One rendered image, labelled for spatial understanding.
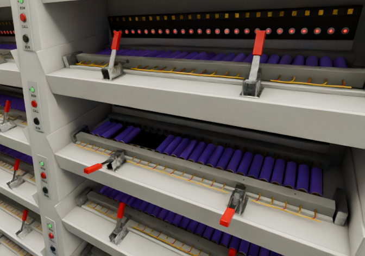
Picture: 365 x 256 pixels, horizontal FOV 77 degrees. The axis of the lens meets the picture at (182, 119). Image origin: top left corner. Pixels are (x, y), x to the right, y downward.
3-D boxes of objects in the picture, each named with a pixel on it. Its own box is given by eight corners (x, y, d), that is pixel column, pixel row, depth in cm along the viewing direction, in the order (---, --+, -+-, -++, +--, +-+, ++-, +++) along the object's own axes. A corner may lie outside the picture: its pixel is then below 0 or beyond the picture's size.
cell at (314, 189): (321, 175, 42) (321, 202, 37) (309, 173, 43) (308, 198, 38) (323, 168, 41) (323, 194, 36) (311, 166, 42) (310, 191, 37)
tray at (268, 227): (344, 279, 32) (366, 238, 27) (60, 167, 58) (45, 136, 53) (337, 181, 47) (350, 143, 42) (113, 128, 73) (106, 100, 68)
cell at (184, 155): (199, 147, 53) (186, 164, 48) (191, 145, 54) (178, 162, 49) (198, 140, 52) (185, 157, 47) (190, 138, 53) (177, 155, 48)
